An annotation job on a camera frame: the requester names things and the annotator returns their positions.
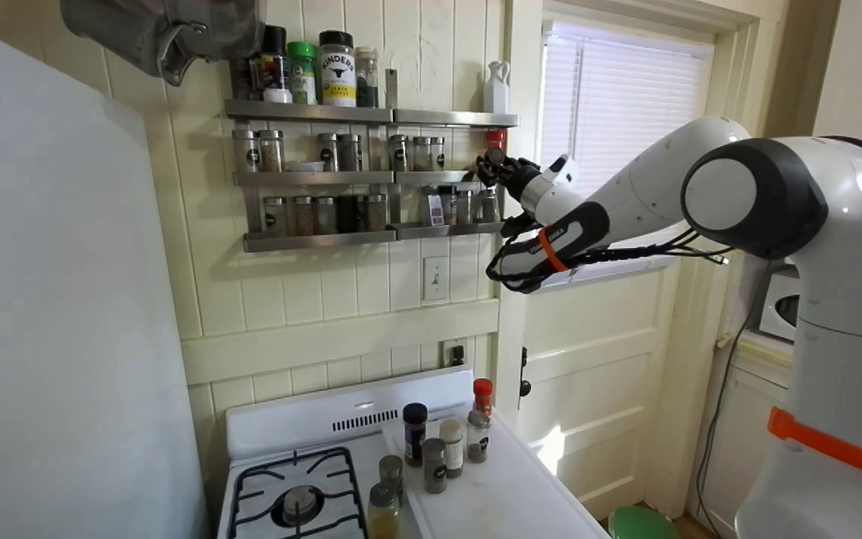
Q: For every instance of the green round bin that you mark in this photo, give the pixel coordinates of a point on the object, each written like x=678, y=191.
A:
x=641, y=526

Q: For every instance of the round black stove burner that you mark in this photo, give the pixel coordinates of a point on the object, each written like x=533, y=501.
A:
x=297, y=508

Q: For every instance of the labelled spice jar black lid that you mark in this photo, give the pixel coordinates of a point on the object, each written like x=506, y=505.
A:
x=449, y=209

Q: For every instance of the yellow spice jar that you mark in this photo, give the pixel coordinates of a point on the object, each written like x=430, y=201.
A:
x=385, y=516

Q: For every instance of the small dark jar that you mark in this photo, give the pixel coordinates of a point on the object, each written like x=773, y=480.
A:
x=366, y=84

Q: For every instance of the white gas stove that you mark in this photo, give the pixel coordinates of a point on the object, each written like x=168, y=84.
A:
x=301, y=415

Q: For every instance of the black stove grate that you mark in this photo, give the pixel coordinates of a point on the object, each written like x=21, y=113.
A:
x=297, y=469

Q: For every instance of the dark glass spice jar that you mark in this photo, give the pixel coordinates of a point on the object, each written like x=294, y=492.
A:
x=349, y=215

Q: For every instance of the small jar red white label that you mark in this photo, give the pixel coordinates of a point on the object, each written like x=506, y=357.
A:
x=494, y=138

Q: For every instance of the dark spice jar black lid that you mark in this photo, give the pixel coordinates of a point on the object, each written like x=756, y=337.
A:
x=413, y=436

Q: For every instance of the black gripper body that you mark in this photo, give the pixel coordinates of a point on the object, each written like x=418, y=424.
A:
x=523, y=179

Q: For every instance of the red lid spice jar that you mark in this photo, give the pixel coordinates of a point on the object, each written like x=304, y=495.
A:
x=481, y=430

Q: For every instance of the glass spice jar steel lid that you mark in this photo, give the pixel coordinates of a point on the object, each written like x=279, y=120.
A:
x=301, y=215
x=274, y=215
x=324, y=215
x=375, y=212
x=271, y=150
x=400, y=150
x=246, y=150
x=328, y=150
x=485, y=206
x=351, y=150

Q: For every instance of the white shaker bottle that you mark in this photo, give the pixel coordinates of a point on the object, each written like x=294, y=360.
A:
x=497, y=90

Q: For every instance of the black door latch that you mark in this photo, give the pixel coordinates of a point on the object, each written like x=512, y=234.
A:
x=526, y=385

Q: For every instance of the white wall switch plate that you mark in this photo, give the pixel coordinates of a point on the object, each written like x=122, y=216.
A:
x=436, y=279

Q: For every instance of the wall outlet black plug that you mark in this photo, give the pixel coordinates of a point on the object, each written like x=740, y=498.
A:
x=455, y=354

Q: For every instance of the white base cabinet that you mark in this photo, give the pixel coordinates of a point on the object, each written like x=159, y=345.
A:
x=740, y=430

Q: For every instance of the white window blinds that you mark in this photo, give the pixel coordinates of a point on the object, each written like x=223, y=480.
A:
x=620, y=90

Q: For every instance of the white label spice jar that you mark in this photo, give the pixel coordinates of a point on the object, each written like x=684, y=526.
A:
x=452, y=451

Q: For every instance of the white refrigerator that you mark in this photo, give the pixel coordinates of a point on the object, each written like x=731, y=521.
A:
x=53, y=301

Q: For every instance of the green lid bottle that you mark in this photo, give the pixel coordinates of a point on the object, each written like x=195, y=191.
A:
x=301, y=78

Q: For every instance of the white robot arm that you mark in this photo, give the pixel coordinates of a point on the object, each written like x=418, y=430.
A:
x=852, y=301

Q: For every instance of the grey lying spice jar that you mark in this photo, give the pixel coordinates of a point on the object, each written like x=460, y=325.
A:
x=389, y=469

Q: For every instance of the dark sauce bottle black cap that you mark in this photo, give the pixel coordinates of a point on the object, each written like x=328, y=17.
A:
x=271, y=63

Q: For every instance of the grey cloth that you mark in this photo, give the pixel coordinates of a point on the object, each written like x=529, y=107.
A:
x=164, y=33

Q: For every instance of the white microwave oven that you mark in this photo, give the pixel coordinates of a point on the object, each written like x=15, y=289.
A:
x=777, y=309

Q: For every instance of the grey spice jar steel lid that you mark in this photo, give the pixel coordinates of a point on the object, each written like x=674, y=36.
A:
x=431, y=469

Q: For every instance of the large jar black lid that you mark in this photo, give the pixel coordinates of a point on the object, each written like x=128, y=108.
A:
x=336, y=75

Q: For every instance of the steel wall spice rack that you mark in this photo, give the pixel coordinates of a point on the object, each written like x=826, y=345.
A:
x=313, y=242

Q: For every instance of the white panelled door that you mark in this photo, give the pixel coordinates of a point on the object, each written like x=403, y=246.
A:
x=590, y=399

